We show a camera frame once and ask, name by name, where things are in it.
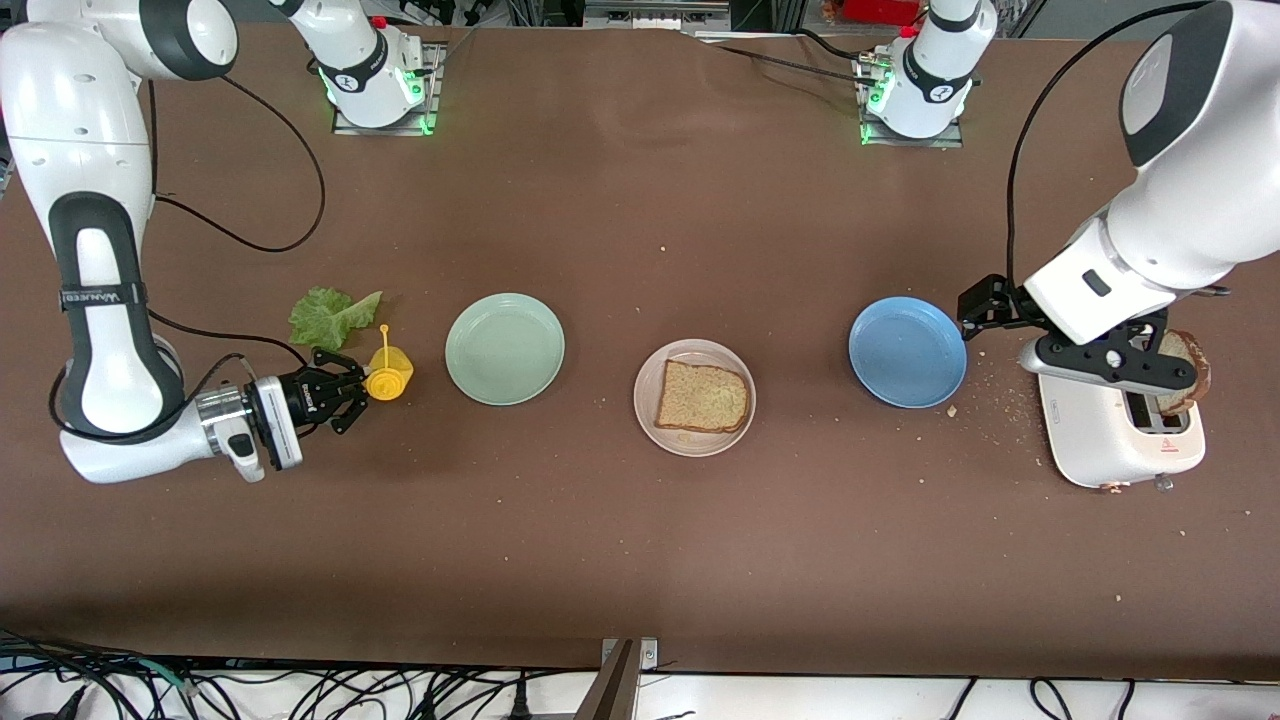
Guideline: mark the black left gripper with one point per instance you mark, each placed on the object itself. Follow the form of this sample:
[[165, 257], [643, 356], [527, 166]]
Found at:
[[985, 302]]

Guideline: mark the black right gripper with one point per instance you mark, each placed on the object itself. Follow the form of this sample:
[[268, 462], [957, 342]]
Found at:
[[298, 398]]

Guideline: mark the yellow squeeze bottle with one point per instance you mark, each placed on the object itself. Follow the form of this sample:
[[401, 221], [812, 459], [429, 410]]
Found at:
[[390, 380]]

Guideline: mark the green lettuce leaf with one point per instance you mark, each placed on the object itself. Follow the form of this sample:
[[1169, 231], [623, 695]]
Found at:
[[320, 318]]

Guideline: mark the brown bread slice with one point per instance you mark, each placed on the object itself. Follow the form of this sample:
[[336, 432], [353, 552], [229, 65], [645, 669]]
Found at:
[[1201, 365], [700, 395]]

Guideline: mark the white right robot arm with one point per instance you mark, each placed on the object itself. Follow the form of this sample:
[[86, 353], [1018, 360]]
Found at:
[[100, 150]]

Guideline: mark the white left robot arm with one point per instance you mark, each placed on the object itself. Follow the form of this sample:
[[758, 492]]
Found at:
[[1180, 220]]

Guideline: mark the blue plate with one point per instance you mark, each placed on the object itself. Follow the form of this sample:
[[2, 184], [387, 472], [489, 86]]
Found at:
[[905, 350]]

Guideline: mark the pale green plate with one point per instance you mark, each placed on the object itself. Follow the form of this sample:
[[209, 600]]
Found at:
[[505, 350]]

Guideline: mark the beige plate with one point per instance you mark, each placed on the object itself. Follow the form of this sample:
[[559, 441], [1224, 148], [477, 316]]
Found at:
[[644, 410]]

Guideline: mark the white toaster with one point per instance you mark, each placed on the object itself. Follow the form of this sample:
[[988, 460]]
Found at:
[[1090, 440]]

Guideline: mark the red box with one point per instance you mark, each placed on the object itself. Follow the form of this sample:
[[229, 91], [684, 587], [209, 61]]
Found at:
[[880, 10]]

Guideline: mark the grey metal bar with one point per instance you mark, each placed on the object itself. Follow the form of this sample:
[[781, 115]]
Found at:
[[610, 695]]

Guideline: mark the grey metal equipment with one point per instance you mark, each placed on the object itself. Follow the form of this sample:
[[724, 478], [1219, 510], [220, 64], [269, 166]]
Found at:
[[650, 18]]

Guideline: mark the small metal bracket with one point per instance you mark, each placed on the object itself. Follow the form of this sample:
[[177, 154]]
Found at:
[[650, 655]]

